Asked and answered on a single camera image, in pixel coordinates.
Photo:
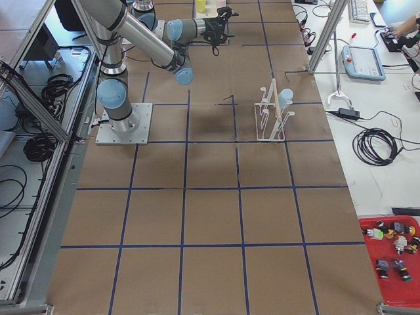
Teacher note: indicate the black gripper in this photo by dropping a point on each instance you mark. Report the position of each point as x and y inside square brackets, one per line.
[210, 26]

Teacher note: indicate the person in white shirt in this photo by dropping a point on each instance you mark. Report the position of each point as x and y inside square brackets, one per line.
[408, 29]

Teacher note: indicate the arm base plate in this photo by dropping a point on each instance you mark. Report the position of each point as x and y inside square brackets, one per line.
[133, 130]

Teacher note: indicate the cream plastic tray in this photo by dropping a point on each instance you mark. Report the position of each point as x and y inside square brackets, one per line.
[211, 8]

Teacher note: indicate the white keyboard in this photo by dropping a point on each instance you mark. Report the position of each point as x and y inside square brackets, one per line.
[358, 11]

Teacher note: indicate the red parts tray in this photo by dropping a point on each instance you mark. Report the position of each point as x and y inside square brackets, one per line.
[393, 247]

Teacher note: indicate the yellow plastic cup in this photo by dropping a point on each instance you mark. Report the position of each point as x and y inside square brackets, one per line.
[201, 5]

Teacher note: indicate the teach pendant tablet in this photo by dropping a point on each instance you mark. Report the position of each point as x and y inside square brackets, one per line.
[362, 63]

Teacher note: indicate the white wire cup rack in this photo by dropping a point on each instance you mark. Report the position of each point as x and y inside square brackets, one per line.
[270, 119]

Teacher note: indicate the white claw tool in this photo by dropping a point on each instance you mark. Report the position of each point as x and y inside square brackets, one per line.
[338, 94]

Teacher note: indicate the black power brick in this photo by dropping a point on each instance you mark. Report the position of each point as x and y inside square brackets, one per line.
[349, 114]

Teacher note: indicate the aluminium frame post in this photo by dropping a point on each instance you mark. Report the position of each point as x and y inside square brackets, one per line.
[327, 32]

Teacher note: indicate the light blue plastic cup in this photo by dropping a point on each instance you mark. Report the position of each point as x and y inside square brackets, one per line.
[285, 98]

